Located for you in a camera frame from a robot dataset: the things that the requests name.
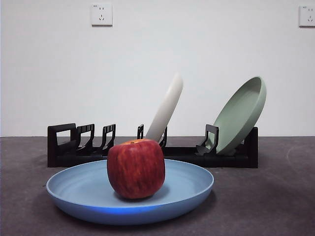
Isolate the red apple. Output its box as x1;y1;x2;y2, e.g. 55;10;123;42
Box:
107;139;166;200

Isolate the blue round plate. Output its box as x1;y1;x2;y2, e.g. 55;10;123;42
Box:
46;158;215;226

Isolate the white round plate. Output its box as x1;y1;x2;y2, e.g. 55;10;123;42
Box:
145;73;184;145

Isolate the black plate rack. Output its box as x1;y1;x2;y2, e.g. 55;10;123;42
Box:
47;122;259;169

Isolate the green round plate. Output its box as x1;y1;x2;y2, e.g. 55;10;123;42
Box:
213;76;267;155

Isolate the white wall socket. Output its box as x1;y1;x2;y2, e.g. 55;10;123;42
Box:
299;5;315;28
91;4;113;27

